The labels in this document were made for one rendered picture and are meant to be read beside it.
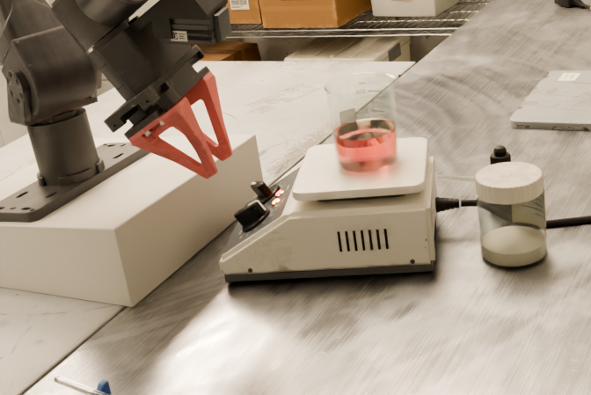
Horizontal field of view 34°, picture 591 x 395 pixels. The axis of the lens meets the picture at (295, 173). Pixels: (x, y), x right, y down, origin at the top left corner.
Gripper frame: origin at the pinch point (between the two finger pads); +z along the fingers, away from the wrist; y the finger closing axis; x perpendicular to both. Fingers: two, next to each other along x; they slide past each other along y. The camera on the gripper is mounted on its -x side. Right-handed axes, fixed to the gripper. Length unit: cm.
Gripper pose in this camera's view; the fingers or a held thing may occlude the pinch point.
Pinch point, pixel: (215, 159)
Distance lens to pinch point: 90.7
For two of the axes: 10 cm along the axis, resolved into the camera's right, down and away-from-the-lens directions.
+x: -7.2, 4.3, 5.5
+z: 6.1, 7.6, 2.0
